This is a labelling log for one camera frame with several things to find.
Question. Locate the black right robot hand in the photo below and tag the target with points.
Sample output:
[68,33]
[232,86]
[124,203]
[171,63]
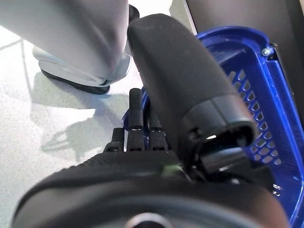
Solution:
[190,83]

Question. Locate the blue plastic shopping basket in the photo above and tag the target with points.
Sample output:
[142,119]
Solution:
[268,95]

